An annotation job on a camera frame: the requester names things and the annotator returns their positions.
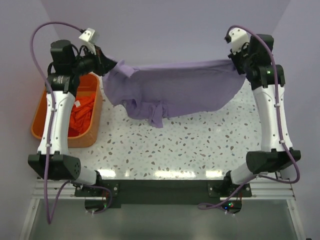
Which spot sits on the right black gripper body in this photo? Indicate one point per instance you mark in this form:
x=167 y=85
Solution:
x=242 y=60

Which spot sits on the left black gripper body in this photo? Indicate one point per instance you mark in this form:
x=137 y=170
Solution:
x=88 y=63

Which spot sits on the purple t shirt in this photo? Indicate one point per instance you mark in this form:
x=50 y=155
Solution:
x=161 y=91

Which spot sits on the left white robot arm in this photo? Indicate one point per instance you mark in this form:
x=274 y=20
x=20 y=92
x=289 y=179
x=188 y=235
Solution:
x=52 y=160

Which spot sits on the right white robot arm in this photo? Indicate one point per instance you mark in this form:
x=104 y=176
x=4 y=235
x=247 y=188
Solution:
x=267 y=82

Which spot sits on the orange plastic bin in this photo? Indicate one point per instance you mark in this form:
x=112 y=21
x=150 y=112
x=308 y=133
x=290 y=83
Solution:
x=89 y=84

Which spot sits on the orange t shirt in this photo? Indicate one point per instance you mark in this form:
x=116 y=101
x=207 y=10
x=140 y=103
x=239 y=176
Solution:
x=81 y=114

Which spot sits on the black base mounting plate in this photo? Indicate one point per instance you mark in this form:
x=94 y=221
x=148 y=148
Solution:
x=205 y=194

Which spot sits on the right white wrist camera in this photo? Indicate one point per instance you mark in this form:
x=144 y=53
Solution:
x=238 y=39

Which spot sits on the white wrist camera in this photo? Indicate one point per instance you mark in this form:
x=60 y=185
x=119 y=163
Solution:
x=238 y=39
x=89 y=39

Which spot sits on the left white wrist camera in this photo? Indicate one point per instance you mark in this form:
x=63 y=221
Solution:
x=89 y=39

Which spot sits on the aluminium frame rail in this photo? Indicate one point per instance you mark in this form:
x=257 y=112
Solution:
x=260 y=189

